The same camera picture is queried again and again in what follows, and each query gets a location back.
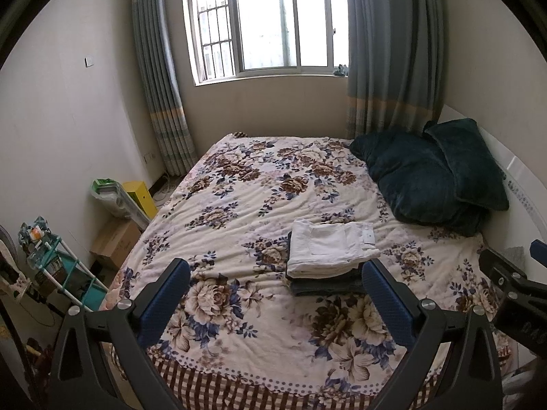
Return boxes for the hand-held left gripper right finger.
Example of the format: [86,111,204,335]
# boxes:
[361,260,504,410]

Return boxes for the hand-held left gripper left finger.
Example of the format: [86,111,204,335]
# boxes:
[49,258,191,410]

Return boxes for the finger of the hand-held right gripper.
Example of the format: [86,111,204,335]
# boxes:
[478,248,530,293]
[530,239,547,266]

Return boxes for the white pants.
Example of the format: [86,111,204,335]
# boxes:
[285,219,381,278]

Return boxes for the dark folded pants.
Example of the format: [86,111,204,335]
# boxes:
[287,231,369,297]

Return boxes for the white headboard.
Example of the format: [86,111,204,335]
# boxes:
[439,104,547,265]

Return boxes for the cardboard box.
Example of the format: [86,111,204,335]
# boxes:
[89,217,144,271]

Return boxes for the small dark green pillow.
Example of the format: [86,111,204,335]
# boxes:
[423,118,510,212]

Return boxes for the teal storage rack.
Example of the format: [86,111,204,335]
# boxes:
[17,217,108,313]

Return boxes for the yellow box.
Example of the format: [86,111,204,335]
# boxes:
[122,180,159,221]

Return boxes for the clear plastic bag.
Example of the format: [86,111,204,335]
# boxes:
[89,178,151,228]

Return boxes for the large dark green pillow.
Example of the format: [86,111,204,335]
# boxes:
[349,130,489,237]

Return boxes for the floral blanket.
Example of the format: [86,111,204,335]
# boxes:
[98,132,513,410]

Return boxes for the grey-blue striped curtain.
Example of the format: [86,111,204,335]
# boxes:
[130,0,198,177]
[343,0,446,138]

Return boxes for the window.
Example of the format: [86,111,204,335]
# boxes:
[182,0,350,88]

